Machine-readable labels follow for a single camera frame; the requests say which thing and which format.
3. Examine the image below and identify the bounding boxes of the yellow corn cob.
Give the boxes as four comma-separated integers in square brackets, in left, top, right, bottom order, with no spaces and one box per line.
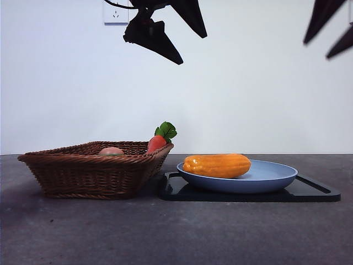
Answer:
[182,153,252,179]

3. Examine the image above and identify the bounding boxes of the orange carrot with green leaves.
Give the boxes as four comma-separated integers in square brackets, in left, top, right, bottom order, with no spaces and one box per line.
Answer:
[146,121,178,155]

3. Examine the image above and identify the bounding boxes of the black cable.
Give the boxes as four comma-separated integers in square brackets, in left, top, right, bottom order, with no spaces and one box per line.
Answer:
[104,0,138,10]

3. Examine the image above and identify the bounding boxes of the brown wicker basket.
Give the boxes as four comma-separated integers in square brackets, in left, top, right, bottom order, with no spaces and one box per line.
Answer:
[18,141,175,200]

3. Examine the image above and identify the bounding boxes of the blue round plate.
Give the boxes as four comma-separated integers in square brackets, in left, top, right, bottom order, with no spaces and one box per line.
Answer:
[176,159,299,194]

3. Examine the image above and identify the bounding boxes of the white wall socket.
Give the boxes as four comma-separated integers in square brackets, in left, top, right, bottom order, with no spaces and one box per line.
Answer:
[104,0,130,26]

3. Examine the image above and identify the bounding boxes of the pink egg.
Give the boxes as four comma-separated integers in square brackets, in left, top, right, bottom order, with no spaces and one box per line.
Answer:
[98,147,125,156]

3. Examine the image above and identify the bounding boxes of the black rectangular tray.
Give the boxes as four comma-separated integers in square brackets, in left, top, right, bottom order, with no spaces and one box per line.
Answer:
[157,171,342,203]

